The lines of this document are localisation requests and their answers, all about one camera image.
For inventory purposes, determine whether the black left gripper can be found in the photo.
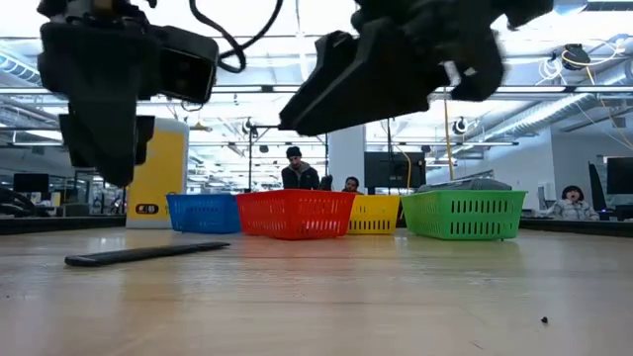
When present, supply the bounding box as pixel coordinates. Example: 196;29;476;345
38;19;165;189

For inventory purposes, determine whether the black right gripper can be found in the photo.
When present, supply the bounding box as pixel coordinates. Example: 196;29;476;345
278;0;505;137

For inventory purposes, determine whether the black plastic comb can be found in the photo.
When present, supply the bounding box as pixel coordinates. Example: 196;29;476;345
63;240;232;269

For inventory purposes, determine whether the dark grey plastic bottle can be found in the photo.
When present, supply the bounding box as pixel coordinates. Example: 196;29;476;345
417;182;469;194
459;178;513;194

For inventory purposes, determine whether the yellow and white pillar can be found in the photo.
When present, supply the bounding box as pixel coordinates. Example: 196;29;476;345
124;117;190;230

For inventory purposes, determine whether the white square column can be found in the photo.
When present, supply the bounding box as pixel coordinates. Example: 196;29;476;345
327;126;367;195

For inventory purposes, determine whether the black monitor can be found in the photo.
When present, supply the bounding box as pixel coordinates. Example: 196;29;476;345
364;151;427;195
13;173;50;194
605;156;633;195

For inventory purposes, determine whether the person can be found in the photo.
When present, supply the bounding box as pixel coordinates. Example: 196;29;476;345
280;145;321;191
552;185;601;222
341;176;366;196

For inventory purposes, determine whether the blue plastic basket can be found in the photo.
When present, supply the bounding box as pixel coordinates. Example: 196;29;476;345
165;193;242;234

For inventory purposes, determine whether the yellow plastic basket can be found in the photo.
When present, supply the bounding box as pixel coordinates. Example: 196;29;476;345
345;194;403;235

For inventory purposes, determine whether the red plastic basket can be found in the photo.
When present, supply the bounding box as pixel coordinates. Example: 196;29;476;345
235;189;357;241

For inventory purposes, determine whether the green plastic basket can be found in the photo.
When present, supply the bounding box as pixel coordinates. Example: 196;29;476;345
400;190;529;242

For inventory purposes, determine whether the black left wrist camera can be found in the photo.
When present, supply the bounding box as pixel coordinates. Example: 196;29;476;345
157;25;221;105

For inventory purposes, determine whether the yellow hanging rope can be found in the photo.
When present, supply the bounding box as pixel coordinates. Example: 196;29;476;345
442;88;455;192

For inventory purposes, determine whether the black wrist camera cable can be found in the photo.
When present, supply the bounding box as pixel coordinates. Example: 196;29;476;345
189;0;286;74

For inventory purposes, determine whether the black metal rig frame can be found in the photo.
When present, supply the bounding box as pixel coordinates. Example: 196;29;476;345
247;124;329;190

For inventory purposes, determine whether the silver ventilation duct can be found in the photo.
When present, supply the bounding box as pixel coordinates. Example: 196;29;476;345
484;93;599;144

